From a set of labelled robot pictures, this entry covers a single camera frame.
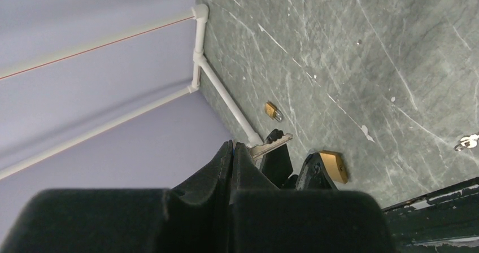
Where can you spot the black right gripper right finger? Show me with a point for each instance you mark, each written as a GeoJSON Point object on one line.
{"type": "Point", "coordinates": [290, 220]}

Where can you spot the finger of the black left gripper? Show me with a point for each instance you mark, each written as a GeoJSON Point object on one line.
{"type": "Point", "coordinates": [313, 175]}
{"type": "Point", "coordinates": [275, 168]}

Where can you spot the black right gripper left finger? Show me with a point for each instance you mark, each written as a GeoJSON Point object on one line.
{"type": "Point", "coordinates": [191, 217]}

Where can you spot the large brass padlock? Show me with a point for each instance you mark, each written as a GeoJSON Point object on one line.
{"type": "Point", "coordinates": [334, 166]}

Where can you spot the small brass padlock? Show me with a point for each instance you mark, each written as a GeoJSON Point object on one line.
{"type": "Point", "coordinates": [273, 112]}

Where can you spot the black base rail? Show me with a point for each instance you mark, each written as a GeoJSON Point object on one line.
{"type": "Point", "coordinates": [445, 220]}

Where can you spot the white pvc pipe frame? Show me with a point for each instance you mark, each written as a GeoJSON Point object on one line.
{"type": "Point", "coordinates": [200, 14]}

